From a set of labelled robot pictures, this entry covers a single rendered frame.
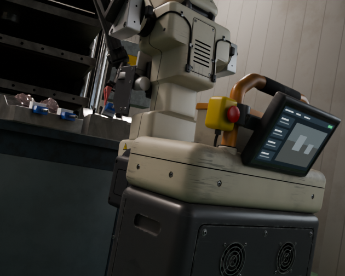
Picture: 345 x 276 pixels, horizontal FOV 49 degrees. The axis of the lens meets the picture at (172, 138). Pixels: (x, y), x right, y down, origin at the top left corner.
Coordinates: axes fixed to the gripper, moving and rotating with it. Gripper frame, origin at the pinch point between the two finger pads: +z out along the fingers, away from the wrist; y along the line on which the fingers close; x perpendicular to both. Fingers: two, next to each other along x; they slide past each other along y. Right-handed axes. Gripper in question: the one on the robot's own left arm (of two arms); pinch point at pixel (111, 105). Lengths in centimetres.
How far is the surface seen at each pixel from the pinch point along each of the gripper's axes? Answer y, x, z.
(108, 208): -13.5, -2.8, 40.3
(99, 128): 1.3, 0.1, 10.8
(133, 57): -16, -77, -60
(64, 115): 16.7, 9.0, 13.1
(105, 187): -9.3, -1.6, 32.7
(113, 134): -4.9, 0.1, 11.1
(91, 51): 6, -130, -74
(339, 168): -211, -81, -51
